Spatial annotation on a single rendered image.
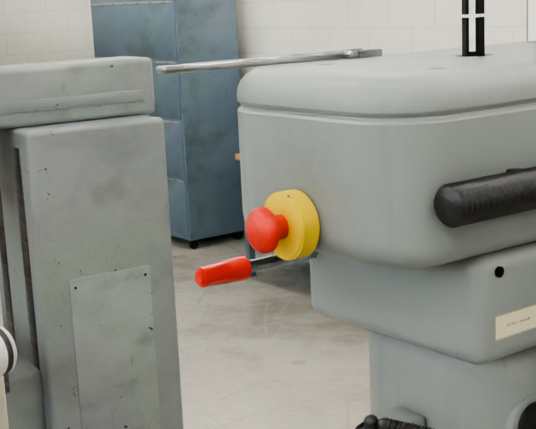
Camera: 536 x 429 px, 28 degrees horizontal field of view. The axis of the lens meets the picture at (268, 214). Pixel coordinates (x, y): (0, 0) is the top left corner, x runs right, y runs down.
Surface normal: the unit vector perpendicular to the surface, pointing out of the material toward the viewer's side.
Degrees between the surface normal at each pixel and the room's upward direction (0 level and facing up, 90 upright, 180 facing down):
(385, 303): 90
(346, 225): 90
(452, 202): 90
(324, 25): 90
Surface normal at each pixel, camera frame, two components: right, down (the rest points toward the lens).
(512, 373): 0.33, 0.04
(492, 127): 0.59, 0.14
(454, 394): -0.60, 0.19
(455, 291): -0.80, 0.15
